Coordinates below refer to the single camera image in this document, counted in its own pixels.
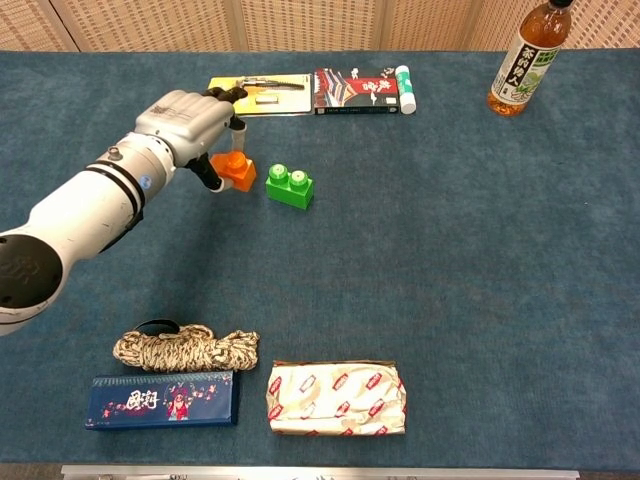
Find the orange single-stud building block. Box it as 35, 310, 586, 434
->
209, 151, 258, 193

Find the amber tea bottle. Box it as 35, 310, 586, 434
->
487, 0, 573, 118

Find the camouflage rope bundle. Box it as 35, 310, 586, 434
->
112, 323, 261, 373

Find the black strap loop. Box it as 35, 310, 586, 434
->
133, 318, 180, 335

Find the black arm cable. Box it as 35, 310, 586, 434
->
97, 209, 145, 254

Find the green two-stud building block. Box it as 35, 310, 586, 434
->
264, 163, 316, 210

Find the yellow razor blister pack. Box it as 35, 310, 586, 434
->
207, 73, 314, 118

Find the navy blue printed box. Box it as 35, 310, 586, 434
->
84, 370, 240, 432

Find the blue felt table cloth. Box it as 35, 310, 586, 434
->
0, 48, 640, 466

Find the white green glue stick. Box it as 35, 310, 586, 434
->
395, 64, 418, 115

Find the aluminium rail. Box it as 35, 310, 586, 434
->
60, 464, 581, 480

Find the black red printed box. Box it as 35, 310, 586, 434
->
313, 67, 402, 116

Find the white red wrapped package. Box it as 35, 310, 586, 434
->
265, 358, 408, 437

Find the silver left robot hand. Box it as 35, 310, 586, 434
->
133, 85, 250, 194

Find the woven folding screen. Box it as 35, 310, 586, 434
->
0, 0, 640, 53

